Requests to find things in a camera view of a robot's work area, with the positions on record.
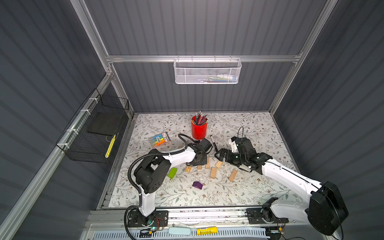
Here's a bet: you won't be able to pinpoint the green block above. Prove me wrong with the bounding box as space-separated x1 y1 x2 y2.
168 168 178 180

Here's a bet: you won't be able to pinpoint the light blue oval tag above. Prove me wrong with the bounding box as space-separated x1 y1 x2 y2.
168 227 192 236

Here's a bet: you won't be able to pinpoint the black marker pen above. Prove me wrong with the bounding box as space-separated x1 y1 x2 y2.
210 135 219 153

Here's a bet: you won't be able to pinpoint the markers in white basket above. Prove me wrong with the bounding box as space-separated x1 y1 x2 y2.
200 75 239 84

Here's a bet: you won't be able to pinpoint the red pencil cup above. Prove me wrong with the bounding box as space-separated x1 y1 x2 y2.
191 116 208 140

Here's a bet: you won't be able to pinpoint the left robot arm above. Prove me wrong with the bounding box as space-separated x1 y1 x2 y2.
128 138 213 217

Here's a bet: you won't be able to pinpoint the pencils in cup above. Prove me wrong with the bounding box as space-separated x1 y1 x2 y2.
191 111 208 126

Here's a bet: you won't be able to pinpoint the white wire basket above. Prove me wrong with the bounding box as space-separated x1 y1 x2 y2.
173 58 242 85

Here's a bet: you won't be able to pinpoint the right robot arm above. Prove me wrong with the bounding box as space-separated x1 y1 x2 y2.
215 137 349 236

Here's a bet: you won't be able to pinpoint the black wire basket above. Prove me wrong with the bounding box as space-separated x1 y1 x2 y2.
56 89 130 164

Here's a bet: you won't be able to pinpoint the yellow marker in basket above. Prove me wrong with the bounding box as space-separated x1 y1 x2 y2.
105 135 117 159

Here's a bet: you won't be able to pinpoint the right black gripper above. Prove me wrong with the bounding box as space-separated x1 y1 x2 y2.
214 147 247 165

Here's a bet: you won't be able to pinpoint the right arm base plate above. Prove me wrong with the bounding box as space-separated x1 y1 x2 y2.
245 208 289 225

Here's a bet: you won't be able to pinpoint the purple block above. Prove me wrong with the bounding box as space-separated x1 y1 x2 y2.
192 181 204 190

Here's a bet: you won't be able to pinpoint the light wood block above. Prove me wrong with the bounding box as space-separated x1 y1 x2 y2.
215 161 223 168

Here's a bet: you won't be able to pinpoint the printed dragon wood block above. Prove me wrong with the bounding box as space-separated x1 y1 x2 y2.
185 166 192 173

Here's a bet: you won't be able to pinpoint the coloured marker pack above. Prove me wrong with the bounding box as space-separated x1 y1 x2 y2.
149 132 171 148

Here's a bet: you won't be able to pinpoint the yellow label tube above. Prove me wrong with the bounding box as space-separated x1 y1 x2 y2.
197 227 218 236

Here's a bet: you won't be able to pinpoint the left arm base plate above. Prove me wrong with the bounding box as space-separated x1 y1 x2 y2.
126 210 169 228

